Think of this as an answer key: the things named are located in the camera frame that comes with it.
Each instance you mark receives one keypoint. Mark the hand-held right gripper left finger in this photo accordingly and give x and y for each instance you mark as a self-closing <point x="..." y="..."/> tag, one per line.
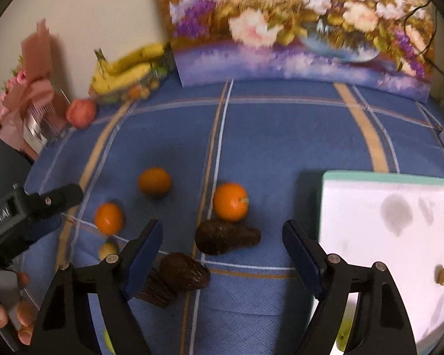
<point x="148" y="255"/>

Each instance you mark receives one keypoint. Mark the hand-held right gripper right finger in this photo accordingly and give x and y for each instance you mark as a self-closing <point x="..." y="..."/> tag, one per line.
<point x="299" y="255"/>

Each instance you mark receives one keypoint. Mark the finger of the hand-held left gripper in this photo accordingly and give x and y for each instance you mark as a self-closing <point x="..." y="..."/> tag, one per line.
<point x="59" y="196"/>

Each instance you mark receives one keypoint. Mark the brown ridged fruit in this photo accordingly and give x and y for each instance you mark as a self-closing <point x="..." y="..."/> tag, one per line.
<point x="155" y="291"/>
<point x="227" y="236"/>
<point x="185" y="271"/>

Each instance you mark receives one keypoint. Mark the brown kiwi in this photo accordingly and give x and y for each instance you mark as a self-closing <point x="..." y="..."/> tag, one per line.
<point x="108" y="250"/>

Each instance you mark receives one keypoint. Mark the white tray with green rim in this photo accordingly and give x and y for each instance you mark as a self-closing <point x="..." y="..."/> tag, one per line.
<point x="373" y="266"/>

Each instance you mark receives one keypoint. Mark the large orange with stem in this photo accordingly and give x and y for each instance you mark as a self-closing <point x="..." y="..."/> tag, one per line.
<point x="230" y="201"/>

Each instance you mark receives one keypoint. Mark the green mango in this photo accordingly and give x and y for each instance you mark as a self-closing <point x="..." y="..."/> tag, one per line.
<point x="344" y="334"/>

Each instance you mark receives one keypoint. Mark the person's left hand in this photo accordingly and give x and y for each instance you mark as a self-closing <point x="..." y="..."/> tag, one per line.
<point x="24" y="314"/>

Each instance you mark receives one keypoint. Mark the red pomegranate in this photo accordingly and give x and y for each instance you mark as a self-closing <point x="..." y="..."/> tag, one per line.
<point x="80" y="114"/>

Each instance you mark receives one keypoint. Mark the blue plaid tablecloth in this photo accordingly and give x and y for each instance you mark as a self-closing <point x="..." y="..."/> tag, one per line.
<point x="281" y="137"/>

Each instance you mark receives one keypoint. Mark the pink flower bouquet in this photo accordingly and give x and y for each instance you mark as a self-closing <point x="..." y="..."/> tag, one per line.
<point x="22" y="81"/>

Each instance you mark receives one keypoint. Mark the banana bunch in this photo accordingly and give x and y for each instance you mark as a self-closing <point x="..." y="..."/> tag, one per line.
<point x="129" y="68"/>

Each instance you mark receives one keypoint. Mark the floral painting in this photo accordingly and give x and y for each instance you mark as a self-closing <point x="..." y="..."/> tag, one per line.
<point x="281" y="26"/>

